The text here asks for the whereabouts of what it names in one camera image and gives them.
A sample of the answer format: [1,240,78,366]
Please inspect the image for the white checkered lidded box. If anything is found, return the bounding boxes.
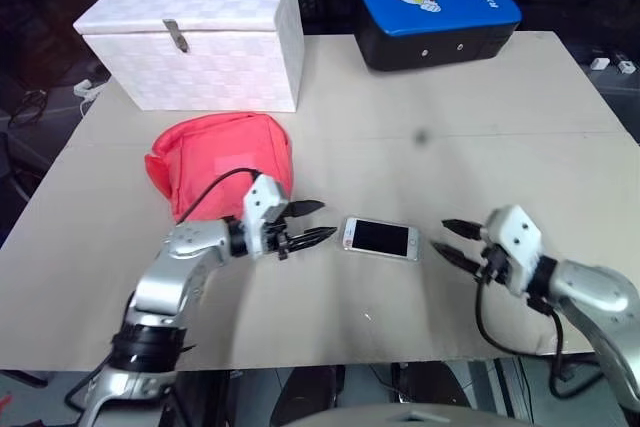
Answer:
[73,0,306,113]

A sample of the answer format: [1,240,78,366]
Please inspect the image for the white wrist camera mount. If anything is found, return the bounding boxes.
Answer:
[243,174,291,261]
[482,205,544,296]

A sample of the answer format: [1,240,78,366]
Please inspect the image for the grey metal box latch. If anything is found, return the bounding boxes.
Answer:
[162,19,191,54]

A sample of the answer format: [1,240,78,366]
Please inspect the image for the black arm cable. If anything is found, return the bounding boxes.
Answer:
[175,167,261,225]
[474,271,606,401]

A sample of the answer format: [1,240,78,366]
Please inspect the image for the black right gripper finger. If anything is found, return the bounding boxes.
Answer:
[430,242,482,279]
[441,219,484,240]

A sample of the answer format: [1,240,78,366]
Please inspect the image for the beige rounded robot torso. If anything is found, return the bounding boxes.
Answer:
[279,401,506,427]

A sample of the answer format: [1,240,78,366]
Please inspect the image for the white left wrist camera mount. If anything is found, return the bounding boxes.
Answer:
[243,174,291,261]

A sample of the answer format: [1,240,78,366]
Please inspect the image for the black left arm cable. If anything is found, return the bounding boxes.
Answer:
[175,167,261,225]

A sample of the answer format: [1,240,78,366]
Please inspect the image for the black floor cables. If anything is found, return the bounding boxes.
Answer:
[7,89,51,128]

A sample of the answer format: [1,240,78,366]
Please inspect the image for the white power strip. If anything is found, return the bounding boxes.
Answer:
[73,77,109,98]

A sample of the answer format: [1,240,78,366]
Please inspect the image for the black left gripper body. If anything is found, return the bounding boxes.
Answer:
[268,213,302,263]

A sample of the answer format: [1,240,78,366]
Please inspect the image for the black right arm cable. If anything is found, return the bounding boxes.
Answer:
[474,271,606,401]

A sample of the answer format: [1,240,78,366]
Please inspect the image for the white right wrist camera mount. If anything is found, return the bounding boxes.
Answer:
[482,205,544,296]

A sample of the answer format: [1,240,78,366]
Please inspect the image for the dark rounded shape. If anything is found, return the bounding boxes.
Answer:
[394,361,471,408]
[269,366,346,423]

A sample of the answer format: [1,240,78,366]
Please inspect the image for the blue and black padded case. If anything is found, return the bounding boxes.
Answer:
[353,0,523,72]

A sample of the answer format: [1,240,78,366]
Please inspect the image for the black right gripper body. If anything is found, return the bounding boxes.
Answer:
[476,241,512,288]

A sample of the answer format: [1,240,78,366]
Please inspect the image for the white smartphone with dark screen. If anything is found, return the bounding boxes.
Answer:
[342,216,421,263]

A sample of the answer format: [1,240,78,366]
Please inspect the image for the red fabric pouch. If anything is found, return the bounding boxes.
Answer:
[144,113,295,224]

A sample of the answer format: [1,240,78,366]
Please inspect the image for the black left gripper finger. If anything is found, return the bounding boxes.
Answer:
[285,199,326,220]
[291,227,338,252]

